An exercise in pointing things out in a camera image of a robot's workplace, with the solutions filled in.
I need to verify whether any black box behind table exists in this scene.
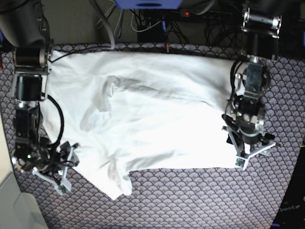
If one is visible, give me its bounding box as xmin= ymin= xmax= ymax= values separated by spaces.
xmin=136 ymin=17 xmax=166 ymax=43

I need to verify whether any black case OpenArm label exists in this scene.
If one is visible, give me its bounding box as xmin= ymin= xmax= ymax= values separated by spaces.
xmin=271 ymin=147 xmax=305 ymax=229

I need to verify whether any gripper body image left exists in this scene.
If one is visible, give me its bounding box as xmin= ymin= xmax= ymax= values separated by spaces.
xmin=11 ymin=141 xmax=60 ymax=172

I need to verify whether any patterned purple table cloth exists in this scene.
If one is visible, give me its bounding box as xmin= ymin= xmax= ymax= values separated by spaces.
xmin=15 ymin=43 xmax=305 ymax=229

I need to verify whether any black power strip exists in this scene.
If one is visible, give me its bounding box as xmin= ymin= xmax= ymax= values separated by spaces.
xmin=179 ymin=9 xmax=232 ymax=18

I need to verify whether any grey cable bundle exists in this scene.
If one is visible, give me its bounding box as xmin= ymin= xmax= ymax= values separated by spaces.
xmin=91 ymin=0 xmax=126 ymax=50

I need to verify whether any blue box overhead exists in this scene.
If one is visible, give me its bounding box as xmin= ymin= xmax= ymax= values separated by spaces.
xmin=115 ymin=0 xmax=182 ymax=10

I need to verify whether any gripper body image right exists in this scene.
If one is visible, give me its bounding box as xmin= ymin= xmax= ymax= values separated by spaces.
xmin=223 ymin=114 xmax=265 ymax=145

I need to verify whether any white T-shirt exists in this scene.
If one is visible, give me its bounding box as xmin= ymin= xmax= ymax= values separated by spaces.
xmin=47 ymin=51 xmax=236 ymax=199

